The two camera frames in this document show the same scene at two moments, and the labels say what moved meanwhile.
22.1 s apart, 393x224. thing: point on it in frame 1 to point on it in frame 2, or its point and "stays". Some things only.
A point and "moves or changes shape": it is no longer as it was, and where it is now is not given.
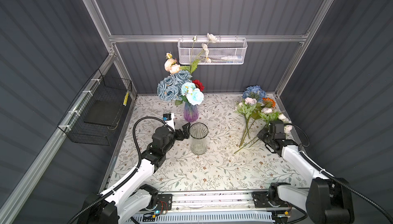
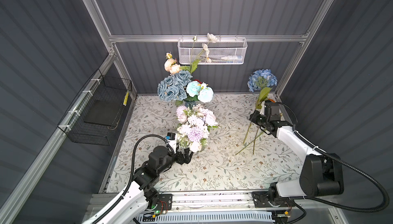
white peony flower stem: x=171 y=64 stays
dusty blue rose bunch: x=170 y=88 stays
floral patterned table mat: x=259 y=164 stays
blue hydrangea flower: x=255 y=91 to x=262 y=80
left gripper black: x=180 y=137 to x=187 y=158
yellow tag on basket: x=126 y=98 stays
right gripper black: x=262 y=132 to x=254 y=116
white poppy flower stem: x=203 y=54 stays
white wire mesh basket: x=212 y=51 stays
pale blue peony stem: x=191 y=94 moves or changes shape
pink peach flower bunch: x=257 y=119 to x=193 y=134
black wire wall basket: x=92 y=118 stays
